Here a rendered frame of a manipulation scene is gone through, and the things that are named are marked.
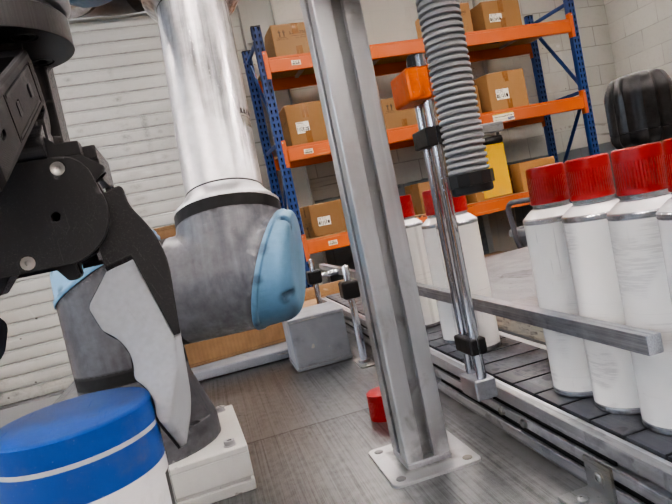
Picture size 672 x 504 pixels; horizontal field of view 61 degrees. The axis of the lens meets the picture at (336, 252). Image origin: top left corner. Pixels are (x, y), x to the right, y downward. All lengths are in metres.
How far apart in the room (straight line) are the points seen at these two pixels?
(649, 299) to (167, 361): 0.32
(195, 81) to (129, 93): 4.32
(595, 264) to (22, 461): 0.40
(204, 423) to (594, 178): 0.44
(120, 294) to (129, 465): 0.07
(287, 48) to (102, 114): 1.56
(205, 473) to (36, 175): 0.40
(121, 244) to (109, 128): 4.66
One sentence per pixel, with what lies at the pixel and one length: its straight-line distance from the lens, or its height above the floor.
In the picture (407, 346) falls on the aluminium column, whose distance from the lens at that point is 0.55.
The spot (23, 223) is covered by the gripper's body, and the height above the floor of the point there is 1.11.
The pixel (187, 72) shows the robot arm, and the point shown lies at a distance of 0.67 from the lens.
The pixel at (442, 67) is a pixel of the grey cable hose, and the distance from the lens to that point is 0.44.
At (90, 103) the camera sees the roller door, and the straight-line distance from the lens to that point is 4.98.
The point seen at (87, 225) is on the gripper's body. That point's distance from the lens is 0.27.
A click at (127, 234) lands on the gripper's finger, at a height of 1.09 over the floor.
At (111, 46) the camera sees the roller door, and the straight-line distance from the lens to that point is 5.08.
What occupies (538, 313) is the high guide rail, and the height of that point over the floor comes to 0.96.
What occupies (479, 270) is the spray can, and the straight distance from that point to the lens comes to 0.70.
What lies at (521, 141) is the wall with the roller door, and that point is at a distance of 6.04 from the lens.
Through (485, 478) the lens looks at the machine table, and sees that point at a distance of 0.55.
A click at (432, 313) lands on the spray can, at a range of 0.88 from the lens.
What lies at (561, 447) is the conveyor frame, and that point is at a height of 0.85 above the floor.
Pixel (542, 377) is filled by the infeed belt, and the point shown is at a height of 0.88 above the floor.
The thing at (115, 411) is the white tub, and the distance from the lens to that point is 0.27.
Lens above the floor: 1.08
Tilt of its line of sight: 4 degrees down
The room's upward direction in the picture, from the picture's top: 12 degrees counter-clockwise
